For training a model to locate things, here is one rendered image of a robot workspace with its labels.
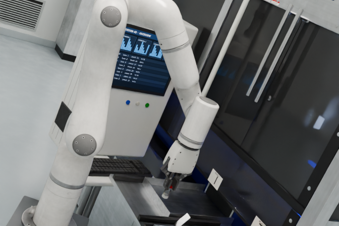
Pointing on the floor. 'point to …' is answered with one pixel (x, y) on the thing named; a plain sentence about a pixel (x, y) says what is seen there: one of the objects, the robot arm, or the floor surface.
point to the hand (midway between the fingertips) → (171, 183)
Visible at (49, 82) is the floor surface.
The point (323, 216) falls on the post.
